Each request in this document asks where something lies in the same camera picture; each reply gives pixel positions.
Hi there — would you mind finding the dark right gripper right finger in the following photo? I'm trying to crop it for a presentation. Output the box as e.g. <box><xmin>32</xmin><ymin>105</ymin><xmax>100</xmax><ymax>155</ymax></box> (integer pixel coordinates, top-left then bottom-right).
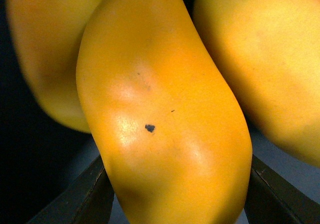
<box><xmin>244</xmin><ymin>156</ymin><xmax>320</xmax><ymax>224</ymax></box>

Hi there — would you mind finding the yellow mango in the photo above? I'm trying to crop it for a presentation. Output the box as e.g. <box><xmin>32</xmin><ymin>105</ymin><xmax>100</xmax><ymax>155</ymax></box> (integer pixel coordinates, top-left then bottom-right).
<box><xmin>76</xmin><ymin>0</ymin><xmax>252</xmax><ymax>224</ymax></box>
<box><xmin>5</xmin><ymin>0</ymin><xmax>102</xmax><ymax>133</ymax></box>
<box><xmin>193</xmin><ymin>0</ymin><xmax>320</xmax><ymax>167</ymax></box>

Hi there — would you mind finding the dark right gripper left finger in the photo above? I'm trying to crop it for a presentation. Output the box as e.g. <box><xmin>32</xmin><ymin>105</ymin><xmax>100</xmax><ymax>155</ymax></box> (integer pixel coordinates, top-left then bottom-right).
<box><xmin>28</xmin><ymin>157</ymin><xmax>115</xmax><ymax>224</ymax></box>

